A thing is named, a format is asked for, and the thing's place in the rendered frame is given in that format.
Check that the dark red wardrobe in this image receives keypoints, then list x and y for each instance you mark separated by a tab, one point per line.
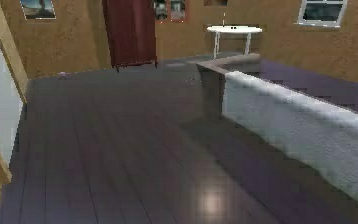
130	31

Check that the white round table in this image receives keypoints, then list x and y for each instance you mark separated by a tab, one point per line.
234	30

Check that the red framed picture pair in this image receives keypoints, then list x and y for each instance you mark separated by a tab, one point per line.
170	10

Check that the thin white candle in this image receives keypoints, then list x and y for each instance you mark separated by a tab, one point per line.
224	19

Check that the dark framed picture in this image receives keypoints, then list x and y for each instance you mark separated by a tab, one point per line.
215	2

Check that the small pink object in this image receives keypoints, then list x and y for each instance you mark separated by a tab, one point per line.
62	74

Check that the white framed window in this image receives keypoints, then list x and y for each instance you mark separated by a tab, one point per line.
322	11

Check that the framed landscape picture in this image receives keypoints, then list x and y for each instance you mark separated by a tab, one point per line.
38	8

